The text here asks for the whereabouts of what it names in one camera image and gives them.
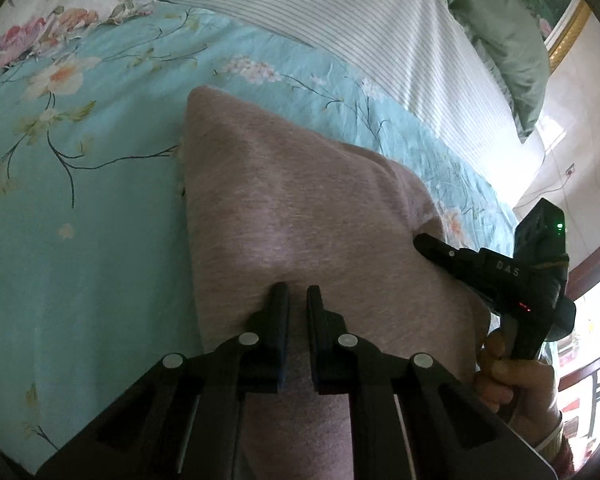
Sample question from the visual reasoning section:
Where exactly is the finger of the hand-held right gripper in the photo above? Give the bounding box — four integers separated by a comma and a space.
413, 233, 470, 281

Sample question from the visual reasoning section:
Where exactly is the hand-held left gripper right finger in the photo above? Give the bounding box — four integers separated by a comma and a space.
306, 285, 556, 480

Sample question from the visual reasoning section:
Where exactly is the green cloth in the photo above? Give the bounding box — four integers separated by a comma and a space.
412, 0, 553, 143

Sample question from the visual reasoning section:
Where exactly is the dark red wooden rail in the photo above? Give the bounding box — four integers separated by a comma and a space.
562, 242, 600, 461

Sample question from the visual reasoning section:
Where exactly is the white floral cloth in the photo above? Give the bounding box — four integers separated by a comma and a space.
0, 0, 158, 91

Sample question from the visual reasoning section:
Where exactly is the white striped quilt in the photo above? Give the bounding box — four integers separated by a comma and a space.
140, 0, 531, 196

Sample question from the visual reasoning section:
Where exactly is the teal floral bed sheet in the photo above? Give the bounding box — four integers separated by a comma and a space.
0, 5, 521, 476

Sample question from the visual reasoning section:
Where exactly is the pink-grey knit sweater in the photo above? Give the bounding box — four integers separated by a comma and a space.
180, 85, 491, 480

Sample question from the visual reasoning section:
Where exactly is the person's right hand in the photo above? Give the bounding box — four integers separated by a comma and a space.
474, 329, 564, 445

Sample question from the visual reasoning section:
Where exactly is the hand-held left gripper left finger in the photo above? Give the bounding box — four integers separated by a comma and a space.
35, 282, 292, 480

